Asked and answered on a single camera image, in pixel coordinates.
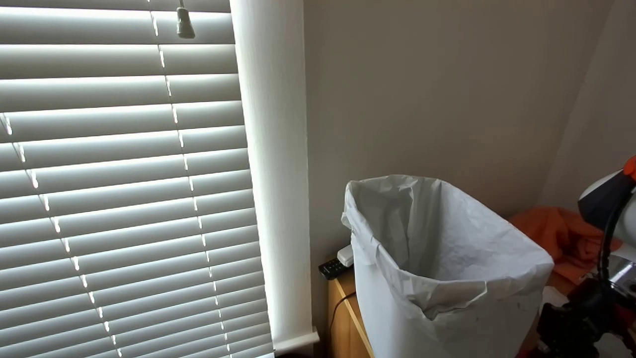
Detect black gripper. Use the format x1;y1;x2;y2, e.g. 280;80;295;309
536;279;627;358

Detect white plastic bin liner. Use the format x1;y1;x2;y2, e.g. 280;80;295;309
339;174;556;323

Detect orange crumpled cloth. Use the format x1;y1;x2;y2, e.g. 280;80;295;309
508;205;625;289

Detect small white plug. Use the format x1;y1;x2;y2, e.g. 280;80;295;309
333;243;355;271

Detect small black device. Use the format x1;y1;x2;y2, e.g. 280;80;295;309
317;259;347;281

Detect white slatted window blinds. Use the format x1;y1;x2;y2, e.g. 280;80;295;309
0;0;276;358

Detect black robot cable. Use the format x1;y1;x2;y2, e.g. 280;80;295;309
594;197;623;289

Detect thin dark cable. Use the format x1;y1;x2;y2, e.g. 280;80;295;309
327;289;357;335

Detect white window frame trim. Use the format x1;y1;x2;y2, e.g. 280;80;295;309
226;0;321;358

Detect grey blind cord tassel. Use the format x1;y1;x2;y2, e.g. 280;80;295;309
172;3;196;40

